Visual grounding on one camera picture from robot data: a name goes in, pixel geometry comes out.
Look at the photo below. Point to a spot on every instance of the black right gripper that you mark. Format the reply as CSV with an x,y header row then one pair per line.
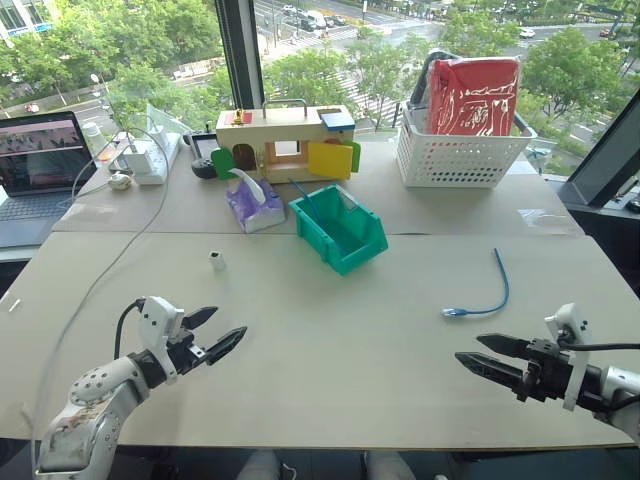
x,y
547,372

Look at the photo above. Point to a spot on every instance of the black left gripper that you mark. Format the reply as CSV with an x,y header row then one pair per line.
x,y
184,352

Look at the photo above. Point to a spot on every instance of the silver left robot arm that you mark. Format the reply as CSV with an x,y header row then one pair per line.
x,y
95,400

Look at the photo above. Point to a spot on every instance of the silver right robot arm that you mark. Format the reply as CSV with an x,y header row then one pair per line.
x,y
617,390

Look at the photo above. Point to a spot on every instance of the purple tissue pack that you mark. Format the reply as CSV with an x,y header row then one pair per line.
x,y
255,205

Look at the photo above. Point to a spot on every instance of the clear plastic film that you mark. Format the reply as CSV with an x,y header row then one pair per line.
x,y
547,220

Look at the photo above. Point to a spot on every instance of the small black rounded device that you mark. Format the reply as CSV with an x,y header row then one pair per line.
x,y
202,170

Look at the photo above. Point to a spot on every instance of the green plastic storage bin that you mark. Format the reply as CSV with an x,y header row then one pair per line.
x,y
345,235

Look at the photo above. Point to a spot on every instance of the small pale crumpled object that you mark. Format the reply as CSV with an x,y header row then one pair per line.
x,y
120,181

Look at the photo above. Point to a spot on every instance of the white power strip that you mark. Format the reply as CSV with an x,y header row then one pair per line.
x,y
160,160

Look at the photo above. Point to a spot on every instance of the black handheld controller with screen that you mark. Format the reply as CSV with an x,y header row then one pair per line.
x,y
202,145

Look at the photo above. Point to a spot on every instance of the white power adapter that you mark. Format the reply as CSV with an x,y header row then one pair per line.
x,y
138,159

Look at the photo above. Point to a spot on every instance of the small white scrap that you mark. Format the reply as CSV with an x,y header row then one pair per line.
x,y
15,304

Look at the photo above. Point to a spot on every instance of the white perforated plastic basket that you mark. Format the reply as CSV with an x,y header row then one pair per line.
x,y
460,157

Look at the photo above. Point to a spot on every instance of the wooden box with coloured doors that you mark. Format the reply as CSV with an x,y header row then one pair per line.
x,y
285,132

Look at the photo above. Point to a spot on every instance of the clear glass panel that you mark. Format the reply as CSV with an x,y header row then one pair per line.
x,y
162,119

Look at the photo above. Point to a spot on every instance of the grey laptop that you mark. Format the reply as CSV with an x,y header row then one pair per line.
x,y
40,165

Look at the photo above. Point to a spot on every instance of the red bag in plastic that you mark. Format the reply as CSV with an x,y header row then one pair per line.
x,y
475,97

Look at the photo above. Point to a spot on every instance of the dark grey bag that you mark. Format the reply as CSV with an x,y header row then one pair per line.
x,y
421,85

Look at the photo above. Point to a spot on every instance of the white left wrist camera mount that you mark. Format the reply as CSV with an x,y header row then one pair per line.
x,y
155,320

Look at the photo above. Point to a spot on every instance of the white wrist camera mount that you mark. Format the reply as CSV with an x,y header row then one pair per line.
x,y
570,320
155,320

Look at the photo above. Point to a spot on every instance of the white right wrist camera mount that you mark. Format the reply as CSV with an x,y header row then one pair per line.
x,y
570,320

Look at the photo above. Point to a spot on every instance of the dark window frame post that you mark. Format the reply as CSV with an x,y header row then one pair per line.
x,y
242,55

